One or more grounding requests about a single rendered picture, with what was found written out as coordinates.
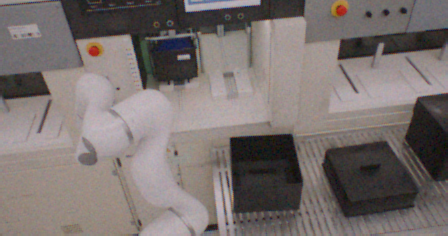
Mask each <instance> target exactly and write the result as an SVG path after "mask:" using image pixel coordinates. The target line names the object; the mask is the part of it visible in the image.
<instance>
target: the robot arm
mask: <svg viewBox="0 0 448 236"><path fill-rule="evenodd" d="M114 98H115V92H114V89H113V85H112V84H111V83H110V81H109V80H108V79H107V78H105V77H103V76H102V75H100V74H97V73H87V74H84V75H82V76H81V77H80V78H79V79H78V81H77V82H76V86H75V107H76V125H77V128H78V131H79V132H80V133H81V134H80V137H79V140H78V146H77V149H76V155H75V158H76V161H77V162H78V163H79V164H80V165H84V166H86V167H92V166H95V165H98V164H99V163H100V162H101V160H102V157H121V156H122V155H123V154H124V152H125V149H126V148H127V147H129V146H131V145H132V144H133V143H135V142H136V141H138V140H139V142H138V144H137V148H136V149H135V153H134V154H133V157H132V161H131V164H130V170H131V174H132V178H133V180H134V184H135V185H136V186H137V189H138V191H139V192H140V194H141V196H142V197H143V198H144V200H145V201H146V202H148V203H150V204H151V205H154V206H156V207H160V208H168V209H167V210H166V211H164V213H162V214H161V215H160V216H159V217H158V218H156V219H155V220H154V221H152V222H151V223H150V224H149V225H148V226H146V227H145V229H143V230H142V232H141V233H140V234H139V236H199V235H200V234H201V233H202V232H204V229H206V227H207V224H208V223H209V213H208V211H207V208H206V207H205V206H204V205H203V204H202V203H201V201H199V200H197V199H196V198H195V197H193V196H191V194H188V193H187V192H186V191H184V190H183V189H181V187H180V186H179V185H178V184H177V182H176V181H175V178H174V176H173V174H172V170H171V168H170V166H169V162H168V160H167V146H168V143H169V138H170V135H171V133H172V127H173V124H174V112H173V109H172V104H171V103H170V101H169V98H167V96H166V95H164V94H163V93H161V92H159V91H158V90H151V89H149V90H143V91H140V92H139V93H136V94H135V95H132V96H130V97H129V98H127V99H125V100H124V101H121V103H118V104H116V106H113V101H114Z"/></svg>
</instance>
